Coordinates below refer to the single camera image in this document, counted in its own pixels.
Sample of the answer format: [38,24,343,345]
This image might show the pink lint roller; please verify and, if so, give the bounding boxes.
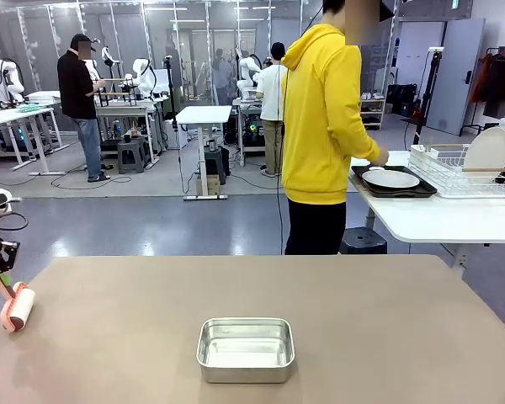
[0,268,37,333]

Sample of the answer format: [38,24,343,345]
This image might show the white round plate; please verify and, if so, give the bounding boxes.
[361,167,422,189]
[462,126,505,173]

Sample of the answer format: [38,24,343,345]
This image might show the dark brown serving tray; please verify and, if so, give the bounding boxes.
[350,164,439,199]

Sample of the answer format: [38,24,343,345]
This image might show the person right forearm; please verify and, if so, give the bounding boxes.
[355,121,383,166]

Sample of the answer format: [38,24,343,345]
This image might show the person right hand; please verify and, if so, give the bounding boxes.
[369,147,391,167]

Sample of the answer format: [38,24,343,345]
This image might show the long white lab table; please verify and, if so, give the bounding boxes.
[0,108,71,177]

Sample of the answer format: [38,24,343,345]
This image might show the grey plastic stool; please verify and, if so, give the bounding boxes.
[116,136,151,175]

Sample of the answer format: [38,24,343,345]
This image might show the person in black shirt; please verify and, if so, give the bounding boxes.
[56,33,112,183]

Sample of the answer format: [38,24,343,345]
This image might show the cardboard box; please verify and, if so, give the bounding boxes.
[195,173,221,197]

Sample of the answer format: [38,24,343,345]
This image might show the dark plastic stool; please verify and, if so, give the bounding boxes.
[339,226,388,256]
[203,145,231,186]

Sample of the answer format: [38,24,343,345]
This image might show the white standing desk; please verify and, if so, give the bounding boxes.
[175,104,233,201]

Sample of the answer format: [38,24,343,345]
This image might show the rectangular metal container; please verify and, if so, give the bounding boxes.
[195,316,296,384]

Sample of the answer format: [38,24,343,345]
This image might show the computer with coloured lights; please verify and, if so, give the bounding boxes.
[242,115,266,148]

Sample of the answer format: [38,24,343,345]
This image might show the person in dark clothes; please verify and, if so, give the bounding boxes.
[212,48,235,106]

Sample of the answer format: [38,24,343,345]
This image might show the person in white shirt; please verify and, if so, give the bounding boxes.
[255,41,288,178]

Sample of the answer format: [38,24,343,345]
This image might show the person in yellow hoodie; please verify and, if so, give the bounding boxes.
[279,0,391,256]

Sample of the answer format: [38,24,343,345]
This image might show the shoe shelf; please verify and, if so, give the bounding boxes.
[359,45,388,131]

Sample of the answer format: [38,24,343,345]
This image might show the black equipment cases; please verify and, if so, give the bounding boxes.
[386,82,420,117]

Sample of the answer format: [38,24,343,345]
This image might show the white side table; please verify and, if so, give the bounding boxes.
[347,150,505,279]

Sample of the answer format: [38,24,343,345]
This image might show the black light stand tripod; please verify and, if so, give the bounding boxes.
[403,46,445,136]

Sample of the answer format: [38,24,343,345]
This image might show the grey door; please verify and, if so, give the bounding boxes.
[424,17,487,136]

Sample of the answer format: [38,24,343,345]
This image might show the orange hanging jacket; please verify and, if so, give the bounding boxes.
[470,52,494,104]

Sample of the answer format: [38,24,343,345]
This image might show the black hanging jacket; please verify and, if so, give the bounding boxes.
[483,52,505,121]

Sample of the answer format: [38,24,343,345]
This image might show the black clothes rack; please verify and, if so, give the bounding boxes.
[470,45,505,127]

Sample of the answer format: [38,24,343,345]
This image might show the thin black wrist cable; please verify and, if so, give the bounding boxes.
[0,211,29,231]

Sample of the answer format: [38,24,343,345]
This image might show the black floor cable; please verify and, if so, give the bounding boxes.
[50,166,134,190]

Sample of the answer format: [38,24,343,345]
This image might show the black frame wooden shelf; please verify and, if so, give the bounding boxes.
[94,77,136,106]

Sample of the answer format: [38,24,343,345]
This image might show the black camera tripod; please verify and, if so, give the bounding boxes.
[163,54,183,127]

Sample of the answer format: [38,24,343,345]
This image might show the white wire dish rack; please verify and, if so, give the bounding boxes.
[407,142,505,199]

